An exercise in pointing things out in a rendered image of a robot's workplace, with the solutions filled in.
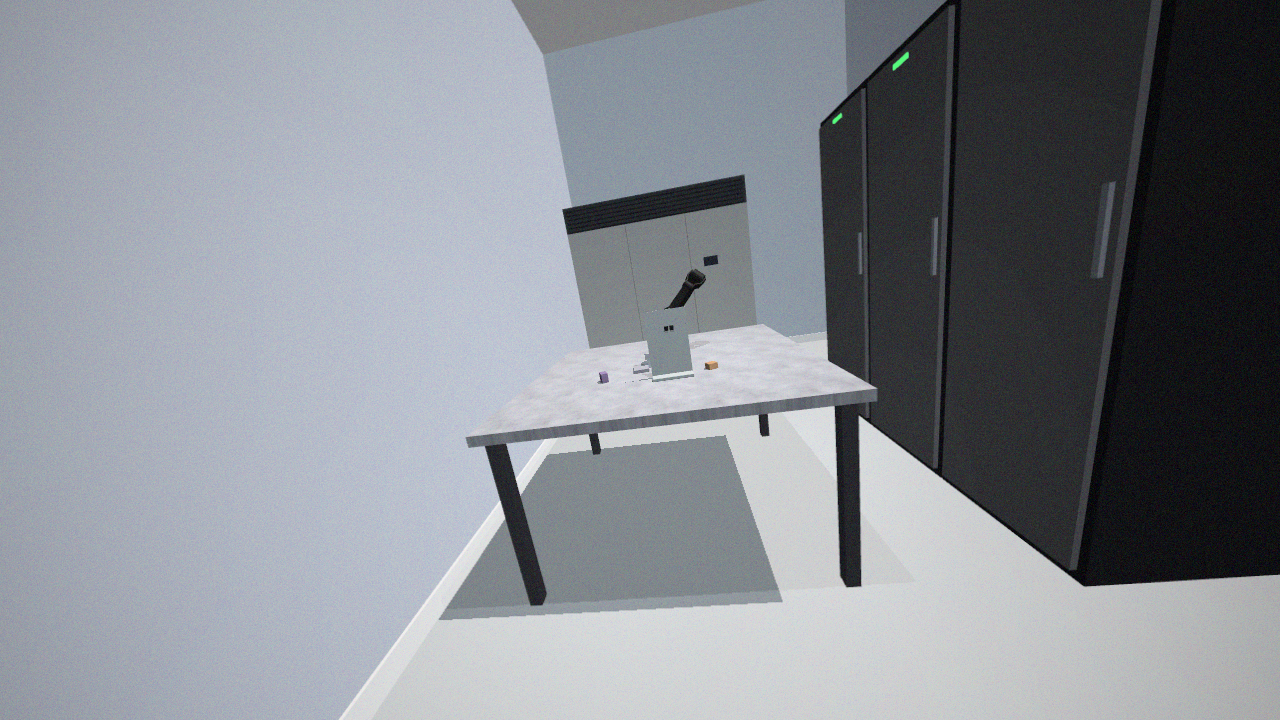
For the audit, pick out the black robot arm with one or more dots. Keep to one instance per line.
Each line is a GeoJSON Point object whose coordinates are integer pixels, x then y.
{"type": "Point", "coordinates": [694, 280]}

